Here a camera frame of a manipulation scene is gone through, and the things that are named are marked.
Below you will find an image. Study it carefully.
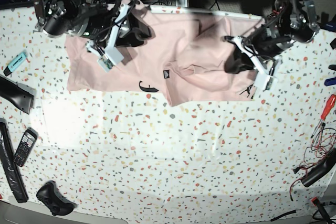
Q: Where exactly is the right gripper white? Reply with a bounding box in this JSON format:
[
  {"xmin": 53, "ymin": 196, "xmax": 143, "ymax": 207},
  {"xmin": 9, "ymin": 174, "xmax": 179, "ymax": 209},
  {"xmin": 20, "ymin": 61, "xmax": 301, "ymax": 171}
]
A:
[{"xmin": 86, "ymin": 0, "xmax": 152, "ymax": 72}]

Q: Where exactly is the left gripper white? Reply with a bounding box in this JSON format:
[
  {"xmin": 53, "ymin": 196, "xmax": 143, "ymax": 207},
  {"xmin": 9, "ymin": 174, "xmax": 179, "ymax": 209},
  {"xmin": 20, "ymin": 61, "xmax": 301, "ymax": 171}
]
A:
[{"xmin": 223, "ymin": 36, "xmax": 282, "ymax": 91}]

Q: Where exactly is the pink T-shirt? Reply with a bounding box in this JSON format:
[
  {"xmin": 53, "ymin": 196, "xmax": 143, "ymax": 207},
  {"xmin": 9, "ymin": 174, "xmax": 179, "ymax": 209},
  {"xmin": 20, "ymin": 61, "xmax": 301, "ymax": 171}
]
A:
[{"xmin": 65, "ymin": 3, "xmax": 261, "ymax": 106}]

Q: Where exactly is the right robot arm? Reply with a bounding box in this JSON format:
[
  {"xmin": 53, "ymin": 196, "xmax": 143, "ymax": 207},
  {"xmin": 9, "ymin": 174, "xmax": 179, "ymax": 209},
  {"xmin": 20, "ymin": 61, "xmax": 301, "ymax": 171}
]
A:
[{"xmin": 33, "ymin": 0, "xmax": 152, "ymax": 72}]

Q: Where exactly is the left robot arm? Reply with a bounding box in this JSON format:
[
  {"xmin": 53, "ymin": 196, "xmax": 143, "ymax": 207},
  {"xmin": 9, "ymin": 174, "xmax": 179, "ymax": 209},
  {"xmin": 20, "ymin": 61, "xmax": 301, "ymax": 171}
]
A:
[{"xmin": 223, "ymin": 0, "xmax": 320, "ymax": 90}]

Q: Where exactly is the terrazzo pattern tablecloth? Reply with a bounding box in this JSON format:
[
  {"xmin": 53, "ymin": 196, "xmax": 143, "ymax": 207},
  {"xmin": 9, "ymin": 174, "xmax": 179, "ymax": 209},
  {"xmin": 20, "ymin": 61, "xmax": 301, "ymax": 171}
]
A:
[{"xmin": 1, "ymin": 8, "xmax": 335, "ymax": 223}]

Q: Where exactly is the black hair dryer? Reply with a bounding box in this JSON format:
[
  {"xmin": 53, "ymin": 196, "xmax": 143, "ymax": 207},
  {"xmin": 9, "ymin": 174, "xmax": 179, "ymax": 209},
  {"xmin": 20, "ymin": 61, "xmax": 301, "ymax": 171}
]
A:
[{"xmin": 1, "ymin": 76, "xmax": 34, "ymax": 114}]

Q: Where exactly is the turquoise highlighter marker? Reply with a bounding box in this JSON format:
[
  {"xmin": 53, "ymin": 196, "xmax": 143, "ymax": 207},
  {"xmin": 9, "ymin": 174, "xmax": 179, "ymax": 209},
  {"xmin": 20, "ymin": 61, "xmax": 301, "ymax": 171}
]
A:
[{"xmin": 3, "ymin": 50, "xmax": 27, "ymax": 77}]

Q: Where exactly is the black cylindrical device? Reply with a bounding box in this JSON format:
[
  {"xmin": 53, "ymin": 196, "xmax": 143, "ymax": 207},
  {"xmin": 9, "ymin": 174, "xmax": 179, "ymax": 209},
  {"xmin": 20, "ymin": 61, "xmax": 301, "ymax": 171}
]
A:
[{"xmin": 301, "ymin": 148, "xmax": 335, "ymax": 187}]

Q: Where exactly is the black tool red tip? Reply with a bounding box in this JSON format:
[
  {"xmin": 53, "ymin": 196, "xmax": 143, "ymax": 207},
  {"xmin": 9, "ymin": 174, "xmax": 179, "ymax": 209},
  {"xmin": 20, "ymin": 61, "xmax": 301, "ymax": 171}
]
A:
[{"xmin": 311, "ymin": 197, "xmax": 335, "ymax": 224}]

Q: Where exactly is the long black bar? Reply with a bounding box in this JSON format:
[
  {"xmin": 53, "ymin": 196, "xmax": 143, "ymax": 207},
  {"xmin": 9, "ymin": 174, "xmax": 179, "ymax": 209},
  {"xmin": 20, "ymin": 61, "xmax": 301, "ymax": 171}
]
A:
[{"xmin": 1, "ymin": 119, "xmax": 28, "ymax": 203}]

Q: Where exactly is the black game controller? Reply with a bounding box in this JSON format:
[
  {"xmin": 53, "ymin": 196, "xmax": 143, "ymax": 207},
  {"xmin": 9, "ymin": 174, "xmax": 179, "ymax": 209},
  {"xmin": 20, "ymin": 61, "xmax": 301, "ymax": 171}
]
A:
[{"xmin": 36, "ymin": 180, "xmax": 76, "ymax": 216}]

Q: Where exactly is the blue handled tool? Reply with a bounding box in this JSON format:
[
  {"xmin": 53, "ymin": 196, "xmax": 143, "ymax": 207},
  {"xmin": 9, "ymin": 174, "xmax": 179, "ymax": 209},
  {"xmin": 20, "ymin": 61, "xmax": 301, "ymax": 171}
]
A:
[{"xmin": 324, "ymin": 77, "xmax": 336, "ymax": 87}]

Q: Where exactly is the red handled screwdriver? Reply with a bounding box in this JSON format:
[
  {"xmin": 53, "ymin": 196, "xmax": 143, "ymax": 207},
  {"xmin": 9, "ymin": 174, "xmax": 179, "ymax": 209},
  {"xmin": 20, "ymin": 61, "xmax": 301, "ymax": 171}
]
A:
[{"xmin": 311, "ymin": 94, "xmax": 336, "ymax": 138}]

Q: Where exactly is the red black wire bundle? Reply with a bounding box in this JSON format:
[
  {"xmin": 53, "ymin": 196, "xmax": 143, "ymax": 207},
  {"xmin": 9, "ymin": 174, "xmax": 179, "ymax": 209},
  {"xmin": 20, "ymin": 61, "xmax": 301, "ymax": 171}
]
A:
[{"xmin": 289, "ymin": 124, "xmax": 336, "ymax": 201}]

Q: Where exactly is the black cable on edge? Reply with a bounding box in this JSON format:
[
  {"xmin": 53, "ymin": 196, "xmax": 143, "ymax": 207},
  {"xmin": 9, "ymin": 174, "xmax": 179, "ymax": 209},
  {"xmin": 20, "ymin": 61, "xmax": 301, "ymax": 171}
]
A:
[{"xmin": 270, "ymin": 209, "xmax": 297, "ymax": 222}]

